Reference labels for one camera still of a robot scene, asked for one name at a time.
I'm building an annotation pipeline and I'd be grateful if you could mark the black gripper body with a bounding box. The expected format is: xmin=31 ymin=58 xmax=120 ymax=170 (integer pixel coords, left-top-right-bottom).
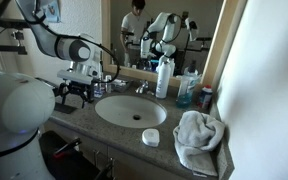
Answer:
xmin=57 ymin=80 xmax=96 ymax=100

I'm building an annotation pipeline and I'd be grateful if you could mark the black comb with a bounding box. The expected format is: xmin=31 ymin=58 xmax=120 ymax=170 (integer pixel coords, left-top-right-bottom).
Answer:
xmin=53 ymin=102 xmax=78 ymax=115

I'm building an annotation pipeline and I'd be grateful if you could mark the white oval sink basin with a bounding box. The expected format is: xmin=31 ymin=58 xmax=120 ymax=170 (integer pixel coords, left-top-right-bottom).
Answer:
xmin=94 ymin=94 xmax=168 ymax=129

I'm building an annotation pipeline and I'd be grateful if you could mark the small clear bottle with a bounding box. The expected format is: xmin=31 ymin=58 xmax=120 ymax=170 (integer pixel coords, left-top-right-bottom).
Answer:
xmin=104 ymin=74 xmax=114 ymax=94

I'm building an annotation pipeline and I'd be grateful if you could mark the clear toiletry tray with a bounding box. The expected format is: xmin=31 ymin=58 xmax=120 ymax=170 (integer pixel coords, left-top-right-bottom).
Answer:
xmin=110 ymin=77 xmax=132 ymax=94

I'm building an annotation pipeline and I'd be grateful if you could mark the chrome faucet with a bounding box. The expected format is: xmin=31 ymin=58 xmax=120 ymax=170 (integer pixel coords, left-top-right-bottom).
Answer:
xmin=135 ymin=79 xmax=150 ymax=95

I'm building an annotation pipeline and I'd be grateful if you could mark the vanity cabinet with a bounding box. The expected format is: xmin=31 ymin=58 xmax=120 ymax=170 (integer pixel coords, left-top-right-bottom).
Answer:
xmin=43 ymin=119 xmax=198 ymax=180

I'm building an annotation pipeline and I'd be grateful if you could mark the tall white spray bottle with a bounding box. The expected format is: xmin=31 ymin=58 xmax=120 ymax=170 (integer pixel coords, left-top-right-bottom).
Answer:
xmin=155 ymin=59 xmax=172 ymax=100

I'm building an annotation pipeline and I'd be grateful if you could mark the blue mouthwash bottle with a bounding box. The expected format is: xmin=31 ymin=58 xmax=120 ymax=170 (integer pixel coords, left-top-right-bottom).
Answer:
xmin=175 ymin=64 xmax=202 ymax=109

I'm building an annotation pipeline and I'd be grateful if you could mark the white towel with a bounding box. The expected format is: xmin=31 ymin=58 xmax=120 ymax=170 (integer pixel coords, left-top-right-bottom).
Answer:
xmin=172 ymin=110 xmax=226 ymax=178

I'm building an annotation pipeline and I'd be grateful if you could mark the red-capped shaving can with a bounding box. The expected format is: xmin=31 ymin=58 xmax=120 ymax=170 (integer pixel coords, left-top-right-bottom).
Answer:
xmin=197 ymin=84 xmax=214 ymax=110

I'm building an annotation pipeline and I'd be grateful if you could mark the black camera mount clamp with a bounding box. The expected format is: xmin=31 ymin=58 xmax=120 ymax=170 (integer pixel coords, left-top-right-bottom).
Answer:
xmin=0 ymin=19 xmax=29 ymax=56

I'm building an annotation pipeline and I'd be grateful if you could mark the wall poster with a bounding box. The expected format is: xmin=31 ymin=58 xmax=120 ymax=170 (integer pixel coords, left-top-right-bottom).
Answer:
xmin=43 ymin=0 xmax=63 ymax=24

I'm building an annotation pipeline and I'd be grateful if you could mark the wood-framed wall mirror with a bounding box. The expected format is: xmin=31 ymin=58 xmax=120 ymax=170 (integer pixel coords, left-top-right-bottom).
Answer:
xmin=101 ymin=0 xmax=248 ymax=89

